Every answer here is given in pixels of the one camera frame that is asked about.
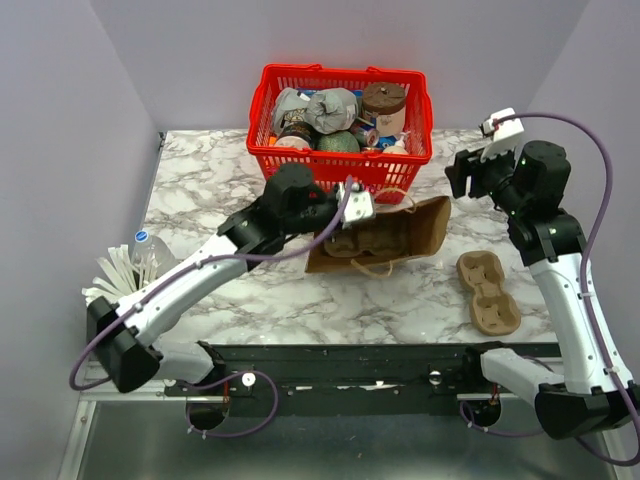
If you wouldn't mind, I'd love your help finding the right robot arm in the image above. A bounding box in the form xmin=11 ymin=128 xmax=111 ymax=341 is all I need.
xmin=445 ymin=141 xmax=639 ymax=440

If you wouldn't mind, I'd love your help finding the white pump bottle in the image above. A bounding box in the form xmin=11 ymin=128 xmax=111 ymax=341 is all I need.
xmin=383 ymin=132 xmax=409 ymax=155

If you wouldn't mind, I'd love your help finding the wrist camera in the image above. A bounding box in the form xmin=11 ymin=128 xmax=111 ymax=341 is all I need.
xmin=480 ymin=108 xmax=524 ymax=163
xmin=334 ymin=182 xmax=376 ymax=229

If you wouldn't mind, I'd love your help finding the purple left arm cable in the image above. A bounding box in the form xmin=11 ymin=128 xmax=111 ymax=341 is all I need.
xmin=68 ymin=175 xmax=353 ymax=439

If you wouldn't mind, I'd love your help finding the red drink can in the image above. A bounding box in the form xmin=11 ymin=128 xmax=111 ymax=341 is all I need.
xmin=349 ymin=122 xmax=379 ymax=148

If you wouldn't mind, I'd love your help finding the blue snack packet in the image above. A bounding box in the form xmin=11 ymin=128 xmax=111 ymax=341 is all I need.
xmin=376 ymin=136 xmax=397 ymax=150

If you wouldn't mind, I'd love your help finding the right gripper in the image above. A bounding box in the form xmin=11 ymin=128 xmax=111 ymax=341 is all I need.
xmin=444 ymin=137 xmax=528 ymax=216

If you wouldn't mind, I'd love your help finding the green textured ball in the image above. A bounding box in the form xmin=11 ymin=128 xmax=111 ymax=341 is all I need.
xmin=316 ymin=131 xmax=361 ymax=154

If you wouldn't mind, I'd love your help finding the grey crumpled foil bag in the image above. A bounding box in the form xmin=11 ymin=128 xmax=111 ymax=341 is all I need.
xmin=271 ymin=87 xmax=359 ymax=135

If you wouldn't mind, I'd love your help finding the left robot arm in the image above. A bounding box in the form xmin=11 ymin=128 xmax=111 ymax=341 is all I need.
xmin=81 ymin=164 xmax=354 ymax=395

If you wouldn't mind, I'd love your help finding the cardboard cup carrier tray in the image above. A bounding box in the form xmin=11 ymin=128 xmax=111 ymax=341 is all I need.
xmin=324 ymin=229 xmax=408 ymax=258

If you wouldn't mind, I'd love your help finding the clear plastic water bottle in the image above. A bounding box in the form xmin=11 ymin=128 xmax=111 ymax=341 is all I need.
xmin=131 ymin=230 xmax=178 ymax=278

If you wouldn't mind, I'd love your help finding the brown paper bag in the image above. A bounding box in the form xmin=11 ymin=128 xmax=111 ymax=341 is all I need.
xmin=305 ymin=196 xmax=451 ymax=278

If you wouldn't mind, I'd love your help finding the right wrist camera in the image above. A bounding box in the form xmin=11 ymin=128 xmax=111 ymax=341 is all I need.
xmin=480 ymin=108 xmax=524 ymax=163

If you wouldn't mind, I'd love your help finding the dark lidded jar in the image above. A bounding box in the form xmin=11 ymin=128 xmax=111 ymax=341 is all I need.
xmin=274 ymin=122 xmax=319 ymax=150

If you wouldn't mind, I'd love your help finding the brown lidded round tub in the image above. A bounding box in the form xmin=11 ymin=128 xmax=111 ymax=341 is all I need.
xmin=361 ymin=82 xmax=406 ymax=136

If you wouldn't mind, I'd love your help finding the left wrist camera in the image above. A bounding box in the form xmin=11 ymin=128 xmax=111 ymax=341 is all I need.
xmin=334 ymin=182 xmax=376 ymax=229

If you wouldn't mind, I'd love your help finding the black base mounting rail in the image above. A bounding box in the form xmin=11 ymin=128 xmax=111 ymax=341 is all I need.
xmin=159 ymin=342 xmax=561 ymax=419

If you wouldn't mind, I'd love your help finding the red plastic shopping basket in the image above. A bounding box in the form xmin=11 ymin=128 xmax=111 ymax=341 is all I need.
xmin=246 ymin=63 xmax=433 ymax=206

